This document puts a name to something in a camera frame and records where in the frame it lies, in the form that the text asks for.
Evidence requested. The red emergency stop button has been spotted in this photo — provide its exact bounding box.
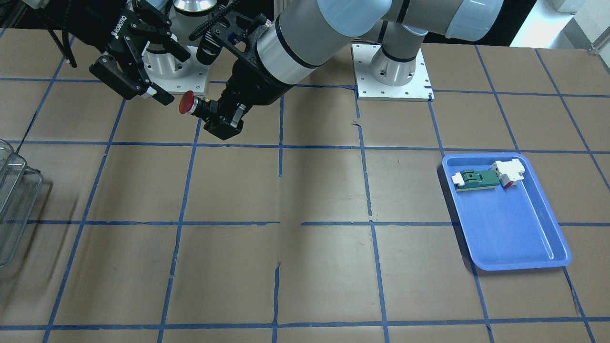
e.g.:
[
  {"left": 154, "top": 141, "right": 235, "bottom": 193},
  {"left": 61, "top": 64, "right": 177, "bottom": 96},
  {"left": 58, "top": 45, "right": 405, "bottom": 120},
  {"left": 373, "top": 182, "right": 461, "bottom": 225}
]
[{"left": 178, "top": 91, "right": 218, "bottom": 122}]

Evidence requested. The green terminal block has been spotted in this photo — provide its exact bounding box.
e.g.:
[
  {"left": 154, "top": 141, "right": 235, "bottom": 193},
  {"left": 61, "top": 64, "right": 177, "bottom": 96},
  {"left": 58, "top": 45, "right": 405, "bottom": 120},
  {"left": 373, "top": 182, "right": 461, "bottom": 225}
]
[{"left": 451, "top": 170, "right": 500, "bottom": 192}]

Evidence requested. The blue plastic tray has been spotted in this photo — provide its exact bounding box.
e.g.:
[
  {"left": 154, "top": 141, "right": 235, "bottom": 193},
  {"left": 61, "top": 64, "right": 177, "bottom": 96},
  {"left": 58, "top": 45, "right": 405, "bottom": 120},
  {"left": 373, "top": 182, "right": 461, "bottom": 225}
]
[{"left": 442, "top": 152, "right": 572, "bottom": 271}]

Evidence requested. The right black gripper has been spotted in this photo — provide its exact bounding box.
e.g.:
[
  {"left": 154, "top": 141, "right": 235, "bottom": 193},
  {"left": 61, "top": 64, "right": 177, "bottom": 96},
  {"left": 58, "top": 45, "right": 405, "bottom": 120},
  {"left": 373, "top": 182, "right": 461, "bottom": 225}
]
[{"left": 89, "top": 0, "right": 191, "bottom": 106}]

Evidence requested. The silver wire mesh shelf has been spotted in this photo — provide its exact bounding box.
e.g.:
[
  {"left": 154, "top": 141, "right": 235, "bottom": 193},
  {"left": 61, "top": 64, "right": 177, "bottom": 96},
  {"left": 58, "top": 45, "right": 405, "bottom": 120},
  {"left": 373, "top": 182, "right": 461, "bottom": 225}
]
[{"left": 0, "top": 140, "right": 44, "bottom": 267}]

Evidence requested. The white circuit breaker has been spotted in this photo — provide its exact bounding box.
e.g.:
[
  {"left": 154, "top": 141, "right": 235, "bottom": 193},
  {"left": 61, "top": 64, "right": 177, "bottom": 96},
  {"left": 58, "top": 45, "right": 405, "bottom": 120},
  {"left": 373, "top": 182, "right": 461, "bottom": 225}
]
[{"left": 489, "top": 159, "right": 526, "bottom": 189}]

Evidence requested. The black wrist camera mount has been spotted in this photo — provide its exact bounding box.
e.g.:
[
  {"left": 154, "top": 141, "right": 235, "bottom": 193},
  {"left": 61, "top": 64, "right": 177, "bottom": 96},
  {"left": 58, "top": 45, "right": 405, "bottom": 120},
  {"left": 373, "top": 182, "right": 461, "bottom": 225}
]
[{"left": 189, "top": 3, "right": 273, "bottom": 69}]

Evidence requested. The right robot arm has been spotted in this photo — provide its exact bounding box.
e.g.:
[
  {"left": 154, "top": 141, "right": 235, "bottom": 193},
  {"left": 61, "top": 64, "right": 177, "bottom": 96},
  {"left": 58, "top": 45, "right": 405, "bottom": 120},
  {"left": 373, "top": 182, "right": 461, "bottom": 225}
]
[{"left": 25, "top": 0, "right": 235, "bottom": 106}]

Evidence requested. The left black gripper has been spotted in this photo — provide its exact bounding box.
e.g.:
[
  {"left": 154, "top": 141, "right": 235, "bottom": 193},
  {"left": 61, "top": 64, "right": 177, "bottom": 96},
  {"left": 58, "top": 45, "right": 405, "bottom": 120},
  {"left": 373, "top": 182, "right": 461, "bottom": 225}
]
[{"left": 204, "top": 60, "right": 293, "bottom": 141}]

